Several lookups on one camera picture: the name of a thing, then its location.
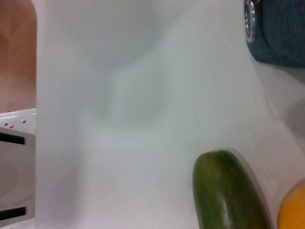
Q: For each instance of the green cucumber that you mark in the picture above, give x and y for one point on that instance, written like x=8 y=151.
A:
x=226 y=195

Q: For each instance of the dark teal fabric lunch bag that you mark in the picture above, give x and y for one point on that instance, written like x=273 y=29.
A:
x=281 y=31

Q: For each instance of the orange-yellow pear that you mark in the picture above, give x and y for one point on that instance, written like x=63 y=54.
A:
x=294 y=210

